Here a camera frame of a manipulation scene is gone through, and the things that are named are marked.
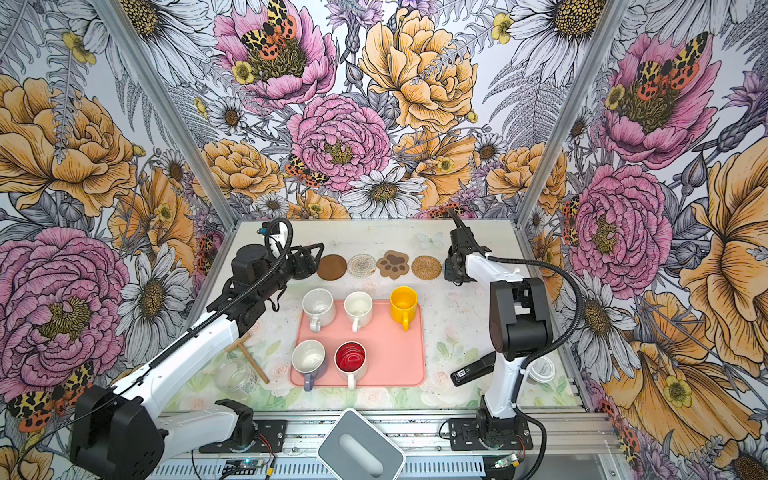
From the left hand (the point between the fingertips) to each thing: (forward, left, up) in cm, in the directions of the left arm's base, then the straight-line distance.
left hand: (314, 254), depth 80 cm
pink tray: (-18, -21, -25) cm, 37 cm away
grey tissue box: (-40, -11, -24) cm, 49 cm away
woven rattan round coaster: (+14, -33, -25) cm, 44 cm away
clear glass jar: (-23, +23, -25) cm, 41 cm away
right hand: (+5, -42, -20) cm, 47 cm away
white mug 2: (-4, -10, -21) cm, 24 cm away
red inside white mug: (-19, -9, -23) cm, 31 cm away
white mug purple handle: (-19, +3, -23) cm, 29 cm away
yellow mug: (-2, -24, -23) cm, 33 cm away
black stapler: (-23, -43, -22) cm, 53 cm away
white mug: (-3, +2, -23) cm, 23 cm away
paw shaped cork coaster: (+15, -21, -24) cm, 36 cm away
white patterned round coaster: (+15, -10, -25) cm, 30 cm away
